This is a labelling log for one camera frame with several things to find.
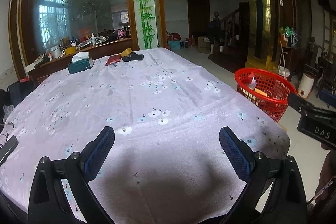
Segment cardboard box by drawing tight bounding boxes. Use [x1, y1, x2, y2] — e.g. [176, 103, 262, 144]
[197, 35, 215, 54]

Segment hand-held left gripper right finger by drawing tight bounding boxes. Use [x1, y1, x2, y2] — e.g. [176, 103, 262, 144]
[219, 126, 308, 224]

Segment dark wooden door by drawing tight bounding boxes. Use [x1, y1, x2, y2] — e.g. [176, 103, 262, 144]
[186, 0, 211, 38]

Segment white paper roll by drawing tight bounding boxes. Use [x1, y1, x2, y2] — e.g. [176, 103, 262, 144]
[298, 73, 314, 99]

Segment red and white packet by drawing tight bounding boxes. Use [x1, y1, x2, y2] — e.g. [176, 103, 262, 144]
[243, 72, 259, 89]

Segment clear plastic bag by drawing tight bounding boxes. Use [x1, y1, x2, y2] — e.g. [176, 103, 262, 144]
[2, 104, 15, 120]

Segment black smartphone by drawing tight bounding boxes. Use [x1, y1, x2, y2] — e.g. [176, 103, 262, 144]
[0, 135, 19, 164]

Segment black bag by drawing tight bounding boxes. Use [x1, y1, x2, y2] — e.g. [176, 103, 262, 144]
[7, 79, 36, 106]

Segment wooden staircase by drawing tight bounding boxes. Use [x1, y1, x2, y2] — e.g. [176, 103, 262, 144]
[208, 2, 250, 72]

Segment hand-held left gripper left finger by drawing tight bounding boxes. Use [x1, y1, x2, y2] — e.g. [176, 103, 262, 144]
[28, 126, 116, 224]

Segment wooden sideboard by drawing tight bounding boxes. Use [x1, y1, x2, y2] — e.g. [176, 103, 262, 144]
[26, 37, 133, 83]

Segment black device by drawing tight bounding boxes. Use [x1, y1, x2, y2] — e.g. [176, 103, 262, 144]
[122, 53, 144, 62]

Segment red plastic basket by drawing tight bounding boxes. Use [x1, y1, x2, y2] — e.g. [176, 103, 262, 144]
[234, 68, 298, 123]

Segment eyeglasses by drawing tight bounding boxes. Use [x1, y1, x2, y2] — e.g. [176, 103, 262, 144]
[0, 121, 15, 147]

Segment teal tissue box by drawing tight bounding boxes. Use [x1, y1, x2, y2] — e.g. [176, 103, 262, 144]
[67, 52, 94, 75]

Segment flat red packet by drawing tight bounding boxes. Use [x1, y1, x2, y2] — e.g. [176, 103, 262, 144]
[105, 54, 123, 66]

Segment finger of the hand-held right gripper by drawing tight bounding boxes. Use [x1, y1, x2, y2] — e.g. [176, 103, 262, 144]
[287, 93, 317, 116]

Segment yellow tape roll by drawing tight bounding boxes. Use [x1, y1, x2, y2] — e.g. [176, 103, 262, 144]
[120, 47, 136, 57]

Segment white bucket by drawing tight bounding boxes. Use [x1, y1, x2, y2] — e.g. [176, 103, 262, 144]
[277, 66, 291, 80]

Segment person's right hand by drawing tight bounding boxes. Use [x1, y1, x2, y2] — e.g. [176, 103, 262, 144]
[321, 151, 336, 188]

